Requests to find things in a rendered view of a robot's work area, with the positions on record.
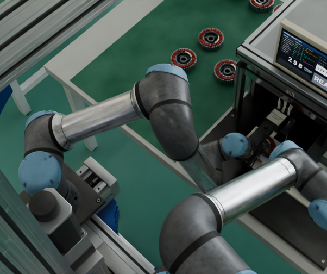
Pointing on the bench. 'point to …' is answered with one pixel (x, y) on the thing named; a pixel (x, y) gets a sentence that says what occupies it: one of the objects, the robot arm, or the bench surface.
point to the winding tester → (318, 35)
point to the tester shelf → (314, 100)
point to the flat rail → (287, 98)
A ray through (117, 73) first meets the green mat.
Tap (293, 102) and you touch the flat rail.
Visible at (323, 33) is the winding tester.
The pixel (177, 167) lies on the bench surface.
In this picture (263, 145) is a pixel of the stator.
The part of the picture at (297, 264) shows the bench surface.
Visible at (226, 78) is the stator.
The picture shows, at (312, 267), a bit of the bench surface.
